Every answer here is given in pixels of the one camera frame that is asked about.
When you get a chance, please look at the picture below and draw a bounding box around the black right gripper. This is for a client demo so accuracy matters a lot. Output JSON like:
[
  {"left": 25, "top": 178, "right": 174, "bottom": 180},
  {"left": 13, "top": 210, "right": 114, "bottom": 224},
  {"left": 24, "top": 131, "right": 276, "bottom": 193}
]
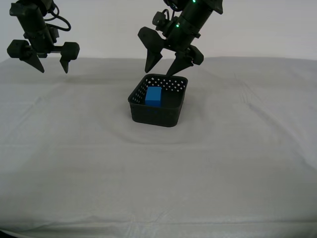
[{"left": 138, "top": 16, "right": 205, "bottom": 76}]

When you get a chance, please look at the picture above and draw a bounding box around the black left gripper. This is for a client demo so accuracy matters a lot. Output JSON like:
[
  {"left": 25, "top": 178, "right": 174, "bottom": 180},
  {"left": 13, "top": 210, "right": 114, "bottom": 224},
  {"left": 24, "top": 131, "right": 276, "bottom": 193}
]
[{"left": 6, "top": 26, "right": 80, "bottom": 74}]

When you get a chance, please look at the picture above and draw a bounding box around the blue rectangular block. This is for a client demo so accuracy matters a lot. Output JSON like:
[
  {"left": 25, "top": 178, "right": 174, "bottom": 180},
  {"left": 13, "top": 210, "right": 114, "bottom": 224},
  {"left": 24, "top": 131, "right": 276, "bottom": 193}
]
[{"left": 145, "top": 86, "right": 163, "bottom": 108}]

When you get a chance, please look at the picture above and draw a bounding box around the black perforated plastic basket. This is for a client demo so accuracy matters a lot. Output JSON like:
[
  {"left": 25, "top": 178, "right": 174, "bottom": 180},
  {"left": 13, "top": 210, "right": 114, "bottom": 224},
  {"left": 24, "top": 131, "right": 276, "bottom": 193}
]
[{"left": 127, "top": 73, "right": 188, "bottom": 128}]

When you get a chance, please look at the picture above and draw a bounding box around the white tablecloth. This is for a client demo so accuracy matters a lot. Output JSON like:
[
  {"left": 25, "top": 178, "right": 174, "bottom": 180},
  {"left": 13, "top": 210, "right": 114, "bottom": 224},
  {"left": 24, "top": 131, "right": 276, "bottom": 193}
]
[{"left": 0, "top": 57, "right": 317, "bottom": 238}]

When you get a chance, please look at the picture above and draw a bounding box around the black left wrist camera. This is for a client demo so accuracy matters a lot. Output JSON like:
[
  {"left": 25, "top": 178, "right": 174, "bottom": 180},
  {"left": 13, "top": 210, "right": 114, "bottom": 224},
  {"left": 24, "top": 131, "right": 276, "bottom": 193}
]
[{"left": 48, "top": 26, "right": 60, "bottom": 43}]

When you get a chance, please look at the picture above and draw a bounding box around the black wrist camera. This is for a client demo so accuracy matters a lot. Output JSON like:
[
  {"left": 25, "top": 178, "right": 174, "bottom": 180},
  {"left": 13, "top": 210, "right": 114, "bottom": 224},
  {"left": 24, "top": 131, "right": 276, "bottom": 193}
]
[
  {"left": 152, "top": 10, "right": 174, "bottom": 32},
  {"left": 48, "top": 26, "right": 60, "bottom": 43}
]

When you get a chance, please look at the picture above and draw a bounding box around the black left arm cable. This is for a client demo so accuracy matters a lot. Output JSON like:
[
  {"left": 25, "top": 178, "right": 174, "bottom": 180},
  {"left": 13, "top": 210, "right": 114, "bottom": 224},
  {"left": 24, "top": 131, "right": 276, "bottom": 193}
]
[{"left": 43, "top": 4, "right": 72, "bottom": 32}]

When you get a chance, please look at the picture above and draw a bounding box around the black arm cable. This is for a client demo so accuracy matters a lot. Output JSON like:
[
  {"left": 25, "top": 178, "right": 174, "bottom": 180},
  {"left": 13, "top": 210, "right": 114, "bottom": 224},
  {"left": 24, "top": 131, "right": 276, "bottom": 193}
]
[
  {"left": 162, "top": 0, "right": 180, "bottom": 18},
  {"left": 43, "top": 4, "right": 72, "bottom": 32}
]

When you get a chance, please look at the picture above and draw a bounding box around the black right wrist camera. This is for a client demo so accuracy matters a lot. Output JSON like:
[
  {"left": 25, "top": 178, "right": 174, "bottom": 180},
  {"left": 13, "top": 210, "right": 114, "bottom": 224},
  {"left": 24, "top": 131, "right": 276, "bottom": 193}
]
[{"left": 152, "top": 10, "right": 174, "bottom": 32}]

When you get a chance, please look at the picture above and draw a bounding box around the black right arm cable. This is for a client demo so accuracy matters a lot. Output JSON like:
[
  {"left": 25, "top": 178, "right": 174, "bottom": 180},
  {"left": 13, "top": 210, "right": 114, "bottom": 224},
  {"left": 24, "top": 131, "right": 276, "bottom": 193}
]
[{"left": 162, "top": 0, "right": 180, "bottom": 18}]

